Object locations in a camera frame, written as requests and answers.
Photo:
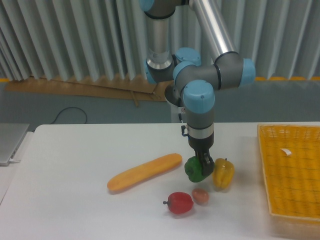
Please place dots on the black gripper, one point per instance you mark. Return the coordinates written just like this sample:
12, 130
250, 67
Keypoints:
201, 148

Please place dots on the green toy bell pepper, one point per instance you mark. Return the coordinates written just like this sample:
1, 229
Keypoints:
193, 169

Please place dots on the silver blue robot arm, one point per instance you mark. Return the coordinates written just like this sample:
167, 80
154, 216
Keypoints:
194, 84

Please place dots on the yellow toy bell pepper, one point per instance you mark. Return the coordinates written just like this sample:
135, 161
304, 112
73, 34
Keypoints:
223, 173

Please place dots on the red toy bell pepper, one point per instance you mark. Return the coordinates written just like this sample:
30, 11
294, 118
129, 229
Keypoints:
179, 203

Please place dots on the yellow woven basket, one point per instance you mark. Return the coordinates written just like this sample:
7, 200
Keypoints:
292, 183

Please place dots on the brown toy egg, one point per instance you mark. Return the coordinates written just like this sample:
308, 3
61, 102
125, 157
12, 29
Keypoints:
200, 196

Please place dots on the white paper label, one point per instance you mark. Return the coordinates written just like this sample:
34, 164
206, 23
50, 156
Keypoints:
287, 152

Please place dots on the orange toy bread loaf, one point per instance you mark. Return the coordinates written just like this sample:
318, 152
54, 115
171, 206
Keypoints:
143, 172

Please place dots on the brown cardboard sheet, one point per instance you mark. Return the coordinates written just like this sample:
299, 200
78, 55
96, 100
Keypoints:
138, 89

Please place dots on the silver laptop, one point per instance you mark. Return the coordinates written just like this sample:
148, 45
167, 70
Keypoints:
11, 137

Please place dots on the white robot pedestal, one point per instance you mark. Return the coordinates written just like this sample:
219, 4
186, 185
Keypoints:
177, 114

